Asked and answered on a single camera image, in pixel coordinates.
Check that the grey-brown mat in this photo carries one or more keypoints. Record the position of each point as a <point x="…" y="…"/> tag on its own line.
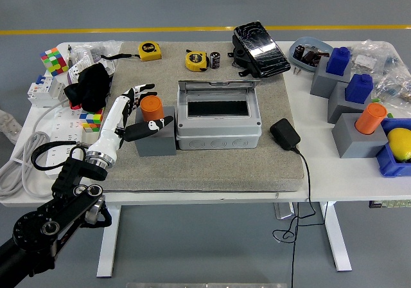
<point x="208" y="169"/>

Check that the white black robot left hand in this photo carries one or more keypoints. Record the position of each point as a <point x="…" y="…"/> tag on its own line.
<point x="110" y="124"/>

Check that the yellow lemon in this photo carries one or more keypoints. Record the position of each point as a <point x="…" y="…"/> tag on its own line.
<point x="399" y="145"/>

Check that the blue plastic bin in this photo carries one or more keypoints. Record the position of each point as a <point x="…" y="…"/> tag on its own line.
<point x="390" y="166"/>

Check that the grey block holder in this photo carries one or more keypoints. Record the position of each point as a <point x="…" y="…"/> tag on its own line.
<point x="356" y="145"/>
<point x="321" y="84"/>
<point x="337" y="108"/>

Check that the thin pen tool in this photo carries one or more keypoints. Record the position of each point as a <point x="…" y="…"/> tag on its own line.
<point x="69" y="55"/>

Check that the small multicolour puzzle cube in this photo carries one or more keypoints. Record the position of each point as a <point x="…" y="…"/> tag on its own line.
<point x="91" y="120"/>

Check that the grey electrical junction box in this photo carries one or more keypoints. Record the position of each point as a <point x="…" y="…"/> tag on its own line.
<point x="218" y="130"/>

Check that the grey block with round hole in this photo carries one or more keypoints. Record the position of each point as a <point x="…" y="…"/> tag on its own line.
<point x="155" y="146"/>

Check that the silver box under table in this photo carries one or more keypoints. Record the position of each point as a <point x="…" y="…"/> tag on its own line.
<point x="283" y="210"/>

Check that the white power strip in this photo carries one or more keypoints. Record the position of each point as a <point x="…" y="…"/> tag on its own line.
<point x="62" y="130"/>

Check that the black capacitor with silver cap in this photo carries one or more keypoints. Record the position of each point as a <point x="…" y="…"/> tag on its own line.
<point x="299" y="51"/>

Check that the white table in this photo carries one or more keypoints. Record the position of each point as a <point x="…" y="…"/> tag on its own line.
<point x="337" y="182"/>

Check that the brown capacitor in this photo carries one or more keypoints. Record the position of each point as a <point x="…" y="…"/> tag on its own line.
<point x="322" y="56"/>
<point x="309" y="58"/>

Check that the orange cylinder battery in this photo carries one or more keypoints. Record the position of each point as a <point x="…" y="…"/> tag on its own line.
<point x="151" y="106"/>
<point x="370" y="119"/>

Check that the large multicolour puzzle cube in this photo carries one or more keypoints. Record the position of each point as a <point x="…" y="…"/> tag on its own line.
<point x="54" y="61"/>

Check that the white circuit breaker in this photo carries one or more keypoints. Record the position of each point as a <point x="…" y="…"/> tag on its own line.
<point x="41" y="92"/>

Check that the black cloth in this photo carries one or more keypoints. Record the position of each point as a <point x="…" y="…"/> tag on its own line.
<point x="91" y="87"/>

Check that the white socket in packaging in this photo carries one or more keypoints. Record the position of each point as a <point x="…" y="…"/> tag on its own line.
<point x="78" y="69"/>

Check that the black power adapter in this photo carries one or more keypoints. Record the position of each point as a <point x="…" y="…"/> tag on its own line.
<point x="285" y="133"/>

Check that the metal screws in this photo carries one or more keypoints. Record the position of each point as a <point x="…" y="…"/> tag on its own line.
<point x="296" y="71"/>

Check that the smoked transparent box lid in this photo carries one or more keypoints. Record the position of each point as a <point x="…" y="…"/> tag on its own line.
<point x="218" y="85"/>

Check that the blue plastic block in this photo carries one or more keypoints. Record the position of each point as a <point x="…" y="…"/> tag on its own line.
<point x="359" y="88"/>
<point x="337" y="61"/>

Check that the black cylindrical capacitor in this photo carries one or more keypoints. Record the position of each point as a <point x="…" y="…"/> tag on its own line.
<point x="214" y="60"/>

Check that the blue-grey oval tray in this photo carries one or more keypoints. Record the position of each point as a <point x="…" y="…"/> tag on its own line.
<point x="297" y="63"/>

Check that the clear plastic parts bag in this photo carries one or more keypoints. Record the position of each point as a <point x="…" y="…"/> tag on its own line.
<point x="106" y="46"/>
<point x="396" y="87"/>
<point x="366" y="59"/>

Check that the table height control panel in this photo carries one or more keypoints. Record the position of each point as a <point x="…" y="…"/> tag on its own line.
<point x="390" y="204"/>

